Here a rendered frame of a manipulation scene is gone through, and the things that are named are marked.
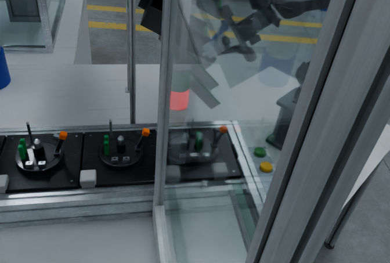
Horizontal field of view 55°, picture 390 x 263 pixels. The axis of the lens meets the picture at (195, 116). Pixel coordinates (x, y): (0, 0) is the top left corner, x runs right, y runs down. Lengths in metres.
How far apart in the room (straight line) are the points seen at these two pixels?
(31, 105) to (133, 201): 0.71
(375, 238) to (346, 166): 2.38
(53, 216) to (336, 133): 1.08
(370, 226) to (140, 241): 1.74
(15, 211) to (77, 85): 0.75
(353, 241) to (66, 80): 1.82
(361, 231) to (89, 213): 1.79
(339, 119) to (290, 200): 0.06
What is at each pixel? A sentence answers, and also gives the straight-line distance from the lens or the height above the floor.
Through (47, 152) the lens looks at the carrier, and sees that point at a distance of 1.25.
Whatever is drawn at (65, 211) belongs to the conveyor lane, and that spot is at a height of 0.92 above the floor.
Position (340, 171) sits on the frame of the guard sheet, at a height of 1.71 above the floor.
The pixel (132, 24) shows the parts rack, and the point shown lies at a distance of 1.20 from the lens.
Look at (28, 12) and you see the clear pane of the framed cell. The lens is 1.96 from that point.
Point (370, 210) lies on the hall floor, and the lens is 2.71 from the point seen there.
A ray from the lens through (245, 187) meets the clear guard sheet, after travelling 0.32.
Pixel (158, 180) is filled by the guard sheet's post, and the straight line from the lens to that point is 1.03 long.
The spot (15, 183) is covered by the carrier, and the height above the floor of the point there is 0.97.
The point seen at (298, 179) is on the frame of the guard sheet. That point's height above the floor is 1.70.
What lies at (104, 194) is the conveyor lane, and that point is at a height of 0.96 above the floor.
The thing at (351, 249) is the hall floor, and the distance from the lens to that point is 2.46.
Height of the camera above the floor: 1.84
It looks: 38 degrees down
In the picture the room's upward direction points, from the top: 7 degrees clockwise
